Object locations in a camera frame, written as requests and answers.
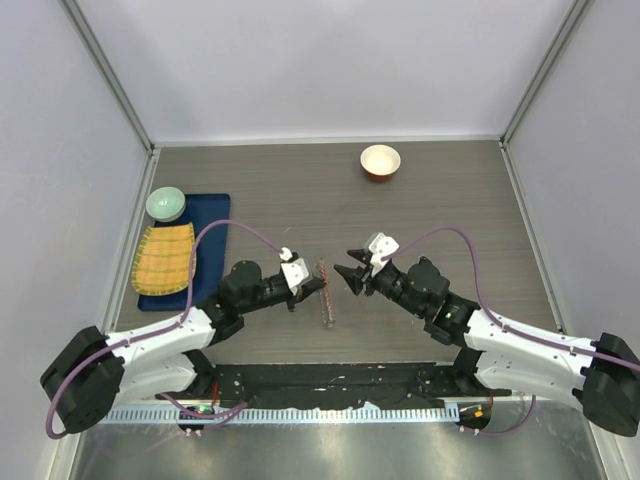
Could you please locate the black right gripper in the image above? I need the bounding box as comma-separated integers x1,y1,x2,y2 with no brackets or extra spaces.
336,247,427,318

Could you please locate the red plastic handle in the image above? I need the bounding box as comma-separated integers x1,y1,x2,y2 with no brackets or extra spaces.
321,266,331,304

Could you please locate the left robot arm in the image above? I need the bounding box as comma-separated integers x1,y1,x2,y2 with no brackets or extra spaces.
40,258,326,439

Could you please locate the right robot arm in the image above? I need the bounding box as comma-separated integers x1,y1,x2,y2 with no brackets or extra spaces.
334,249,639,437

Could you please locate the blue tray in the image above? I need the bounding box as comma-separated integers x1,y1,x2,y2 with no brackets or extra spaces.
137,193,231,312

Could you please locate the red white bowl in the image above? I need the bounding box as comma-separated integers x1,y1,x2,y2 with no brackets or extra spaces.
360,144,401,182

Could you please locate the yellow woven plate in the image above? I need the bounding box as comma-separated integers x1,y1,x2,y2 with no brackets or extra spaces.
131,223,197,297

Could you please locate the pale green bowl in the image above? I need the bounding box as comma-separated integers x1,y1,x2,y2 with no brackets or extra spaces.
145,186,186,223

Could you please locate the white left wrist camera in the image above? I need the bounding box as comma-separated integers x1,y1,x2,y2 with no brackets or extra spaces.
279,247,312,296

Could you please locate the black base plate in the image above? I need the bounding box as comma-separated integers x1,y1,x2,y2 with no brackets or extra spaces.
169,362,511,410

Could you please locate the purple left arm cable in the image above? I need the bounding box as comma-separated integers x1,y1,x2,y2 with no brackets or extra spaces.
45,219,291,440

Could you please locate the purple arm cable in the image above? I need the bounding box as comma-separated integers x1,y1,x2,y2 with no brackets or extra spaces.
45,219,291,440
379,225,640,436

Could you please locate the white slotted cable duct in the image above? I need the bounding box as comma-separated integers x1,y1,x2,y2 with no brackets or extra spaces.
100,402,459,426

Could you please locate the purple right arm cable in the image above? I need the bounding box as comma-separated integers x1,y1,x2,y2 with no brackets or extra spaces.
379,225,640,436

